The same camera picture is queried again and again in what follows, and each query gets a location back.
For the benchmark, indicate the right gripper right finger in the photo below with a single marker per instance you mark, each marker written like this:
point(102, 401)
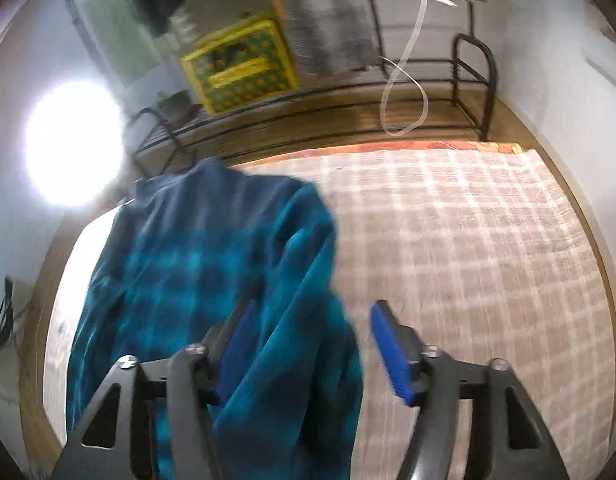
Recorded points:
point(402, 353)

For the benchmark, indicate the green yellow patterned bag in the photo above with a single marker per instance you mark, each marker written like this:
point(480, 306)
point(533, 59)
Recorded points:
point(242, 64)

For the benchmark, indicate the grey plaid hanging cloth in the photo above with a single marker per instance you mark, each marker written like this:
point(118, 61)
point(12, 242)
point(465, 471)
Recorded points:
point(330, 37)

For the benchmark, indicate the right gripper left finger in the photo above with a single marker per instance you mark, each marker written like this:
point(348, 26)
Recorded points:
point(231, 346)

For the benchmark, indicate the blue plaid fleece garment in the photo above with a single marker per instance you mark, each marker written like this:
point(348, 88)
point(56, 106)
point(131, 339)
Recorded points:
point(183, 252)

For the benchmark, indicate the small potted plant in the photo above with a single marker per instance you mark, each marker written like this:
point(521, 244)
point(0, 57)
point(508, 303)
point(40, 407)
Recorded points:
point(177, 108)

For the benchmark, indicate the bright ring lamp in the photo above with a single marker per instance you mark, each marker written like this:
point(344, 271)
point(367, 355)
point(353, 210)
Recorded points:
point(72, 142)

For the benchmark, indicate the beige checked bed cover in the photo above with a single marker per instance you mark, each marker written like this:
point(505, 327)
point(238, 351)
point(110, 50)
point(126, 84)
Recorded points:
point(478, 249)

